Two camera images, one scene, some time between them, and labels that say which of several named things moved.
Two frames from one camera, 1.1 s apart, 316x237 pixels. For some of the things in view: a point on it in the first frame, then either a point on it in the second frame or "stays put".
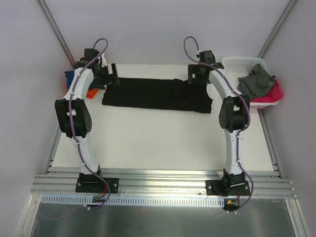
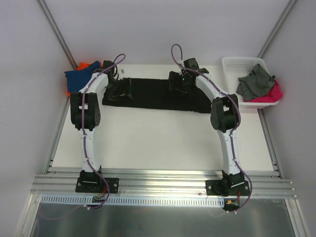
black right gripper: [195, 74] to [177, 82]
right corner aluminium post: [288, 8] stays put
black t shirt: [166, 94] stays put
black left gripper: [114, 73] to [121, 87]
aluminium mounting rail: [260, 185] stays put
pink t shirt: [274, 94] stays put
